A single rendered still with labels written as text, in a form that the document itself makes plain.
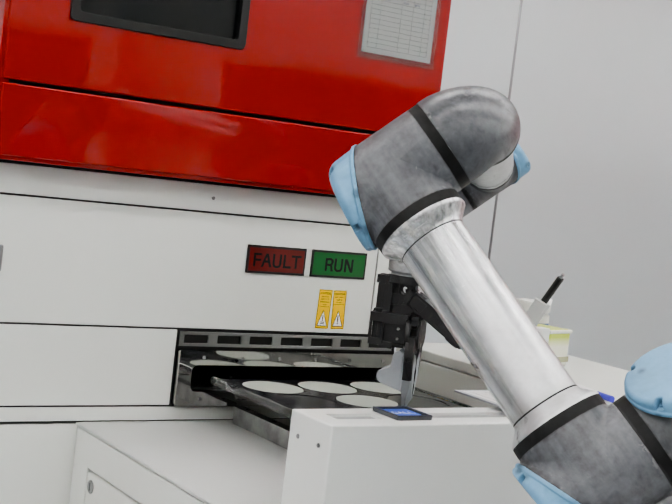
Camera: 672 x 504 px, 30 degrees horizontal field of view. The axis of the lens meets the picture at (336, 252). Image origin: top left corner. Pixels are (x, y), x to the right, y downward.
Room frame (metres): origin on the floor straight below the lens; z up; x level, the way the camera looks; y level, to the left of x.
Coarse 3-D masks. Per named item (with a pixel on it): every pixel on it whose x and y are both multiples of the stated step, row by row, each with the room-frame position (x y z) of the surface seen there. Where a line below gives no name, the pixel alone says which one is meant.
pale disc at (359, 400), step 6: (342, 396) 2.04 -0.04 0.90; (348, 396) 2.04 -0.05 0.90; (354, 396) 2.05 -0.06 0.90; (360, 396) 2.05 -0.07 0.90; (366, 396) 2.06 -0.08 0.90; (348, 402) 1.99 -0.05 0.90; (354, 402) 1.99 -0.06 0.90; (360, 402) 2.00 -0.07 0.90; (366, 402) 2.00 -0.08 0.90; (372, 402) 2.01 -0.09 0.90; (378, 402) 2.01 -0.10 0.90; (384, 402) 2.02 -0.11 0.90; (390, 402) 2.03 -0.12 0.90
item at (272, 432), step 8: (240, 408) 2.09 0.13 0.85; (248, 408) 2.10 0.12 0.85; (240, 416) 2.08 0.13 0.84; (248, 416) 2.06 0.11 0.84; (256, 416) 2.04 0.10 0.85; (264, 416) 2.04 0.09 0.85; (240, 424) 2.08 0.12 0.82; (248, 424) 2.06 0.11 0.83; (256, 424) 2.04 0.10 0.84; (264, 424) 2.02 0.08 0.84; (272, 424) 2.00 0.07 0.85; (280, 424) 2.00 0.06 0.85; (256, 432) 2.03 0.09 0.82; (264, 432) 2.01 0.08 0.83; (272, 432) 1.99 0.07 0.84; (280, 432) 1.97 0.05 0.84; (288, 432) 1.95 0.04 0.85; (272, 440) 1.99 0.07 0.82; (280, 440) 1.97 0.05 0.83; (288, 440) 1.95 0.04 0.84
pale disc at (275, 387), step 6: (246, 384) 2.04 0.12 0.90; (252, 384) 2.05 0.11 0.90; (258, 384) 2.06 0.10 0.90; (264, 384) 2.06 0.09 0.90; (270, 384) 2.07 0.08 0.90; (276, 384) 2.08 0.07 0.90; (282, 384) 2.08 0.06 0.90; (288, 384) 2.09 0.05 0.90; (264, 390) 2.01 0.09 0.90; (270, 390) 2.01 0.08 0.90; (276, 390) 2.02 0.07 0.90; (282, 390) 2.03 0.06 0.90; (288, 390) 2.03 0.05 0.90; (294, 390) 2.04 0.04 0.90; (300, 390) 2.05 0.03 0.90
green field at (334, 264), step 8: (320, 256) 2.21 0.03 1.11; (328, 256) 2.22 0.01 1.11; (336, 256) 2.23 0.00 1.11; (344, 256) 2.24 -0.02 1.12; (352, 256) 2.24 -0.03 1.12; (360, 256) 2.25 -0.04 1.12; (320, 264) 2.21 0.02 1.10; (328, 264) 2.22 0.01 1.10; (336, 264) 2.23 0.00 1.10; (344, 264) 2.24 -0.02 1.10; (352, 264) 2.25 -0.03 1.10; (360, 264) 2.26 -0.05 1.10; (312, 272) 2.20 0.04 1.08; (320, 272) 2.21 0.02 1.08; (328, 272) 2.22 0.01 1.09; (336, 272) 2.23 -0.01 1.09; (344, 272) 2.24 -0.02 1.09; (352, 272) 2.25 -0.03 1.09; (360, 272) 2.26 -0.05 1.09
